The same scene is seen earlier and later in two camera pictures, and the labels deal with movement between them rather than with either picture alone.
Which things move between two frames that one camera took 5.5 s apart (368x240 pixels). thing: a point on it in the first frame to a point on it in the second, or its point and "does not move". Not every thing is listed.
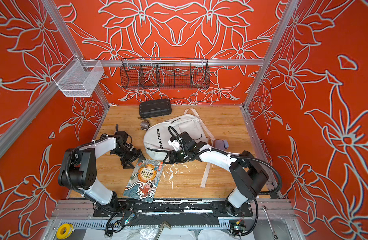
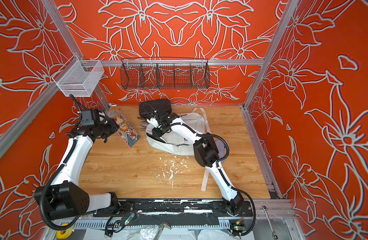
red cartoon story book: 144,181 to 125,129
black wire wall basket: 163,73 does not move
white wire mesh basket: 79,78 does not move
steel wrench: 274,235 does not move
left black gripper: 134,156 to 114,125
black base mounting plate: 176,208 does not move
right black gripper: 172,154 to 156,134
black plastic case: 155,108 does not move
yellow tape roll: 69,228 does not move
